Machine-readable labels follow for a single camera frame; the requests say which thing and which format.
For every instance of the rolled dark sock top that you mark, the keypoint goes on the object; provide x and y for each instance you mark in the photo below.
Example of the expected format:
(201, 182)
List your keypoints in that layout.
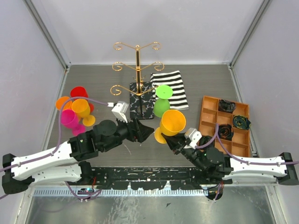
(226, 106)

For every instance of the pink plastic wine glass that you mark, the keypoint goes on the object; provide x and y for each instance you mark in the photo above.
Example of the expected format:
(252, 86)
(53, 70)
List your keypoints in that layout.
(70, 120)

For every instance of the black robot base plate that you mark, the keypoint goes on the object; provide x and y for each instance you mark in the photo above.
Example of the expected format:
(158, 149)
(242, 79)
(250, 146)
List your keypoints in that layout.
(121, 178)

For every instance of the orange wooden compartment tray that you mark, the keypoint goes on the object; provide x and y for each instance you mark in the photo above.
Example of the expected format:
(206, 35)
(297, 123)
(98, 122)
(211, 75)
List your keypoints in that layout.
(210, 117)

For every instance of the red plastic wine glass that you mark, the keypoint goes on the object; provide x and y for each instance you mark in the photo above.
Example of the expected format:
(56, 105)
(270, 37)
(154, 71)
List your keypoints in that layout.
(80, 91)

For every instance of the aluminium frame rail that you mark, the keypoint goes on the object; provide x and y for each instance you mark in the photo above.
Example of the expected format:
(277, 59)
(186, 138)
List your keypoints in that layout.
(211, 192)

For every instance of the orange plastic wine glass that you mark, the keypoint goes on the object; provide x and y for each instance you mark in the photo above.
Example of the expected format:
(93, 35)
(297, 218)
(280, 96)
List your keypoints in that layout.
(61, 101)

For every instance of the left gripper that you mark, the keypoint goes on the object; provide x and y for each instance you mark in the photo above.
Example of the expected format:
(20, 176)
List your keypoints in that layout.
(138, 131)

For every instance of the black white striped cloth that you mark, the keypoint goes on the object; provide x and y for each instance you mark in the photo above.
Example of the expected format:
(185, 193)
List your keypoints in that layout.
(178, 100)

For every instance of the rolled dark sock middle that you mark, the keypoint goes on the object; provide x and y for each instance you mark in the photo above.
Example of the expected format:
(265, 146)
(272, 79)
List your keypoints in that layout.
(226, 132)

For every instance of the yellow wine glass left cluster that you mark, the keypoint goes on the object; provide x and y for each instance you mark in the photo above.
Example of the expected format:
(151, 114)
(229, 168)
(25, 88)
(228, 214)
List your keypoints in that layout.
(82, 109)

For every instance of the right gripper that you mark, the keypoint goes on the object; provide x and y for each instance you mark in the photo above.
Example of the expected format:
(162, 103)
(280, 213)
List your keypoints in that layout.
(178, 142)

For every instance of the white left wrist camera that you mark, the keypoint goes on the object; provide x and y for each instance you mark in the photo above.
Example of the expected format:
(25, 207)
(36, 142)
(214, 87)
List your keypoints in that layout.
(119, 109)

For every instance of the rolled dark sock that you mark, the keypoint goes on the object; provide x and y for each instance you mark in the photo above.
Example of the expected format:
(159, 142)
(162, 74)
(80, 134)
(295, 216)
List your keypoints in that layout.
(241, 122)
(226, 106)
(226, 132)
(205, 139)

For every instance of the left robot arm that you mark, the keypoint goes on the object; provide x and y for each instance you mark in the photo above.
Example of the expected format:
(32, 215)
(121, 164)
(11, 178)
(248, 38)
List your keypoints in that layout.
(68, 162)

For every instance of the gold wine glass rack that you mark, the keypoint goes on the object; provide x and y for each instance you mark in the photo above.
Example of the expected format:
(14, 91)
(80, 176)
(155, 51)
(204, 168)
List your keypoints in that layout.
(140, 92)

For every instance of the rolled dark sock right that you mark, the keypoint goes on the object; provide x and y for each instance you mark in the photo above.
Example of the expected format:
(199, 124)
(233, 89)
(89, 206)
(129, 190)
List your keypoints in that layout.
(241, 122)

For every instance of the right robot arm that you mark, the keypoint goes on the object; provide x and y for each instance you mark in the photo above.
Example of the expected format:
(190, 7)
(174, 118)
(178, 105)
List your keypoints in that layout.
(214, 165)

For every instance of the rolled dark sock bottom left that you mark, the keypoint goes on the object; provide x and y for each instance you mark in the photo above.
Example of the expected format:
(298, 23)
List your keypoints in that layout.
(205, 139)

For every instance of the green plastic wine glass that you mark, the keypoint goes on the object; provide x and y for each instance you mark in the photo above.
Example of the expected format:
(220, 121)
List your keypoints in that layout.
(163, 93)

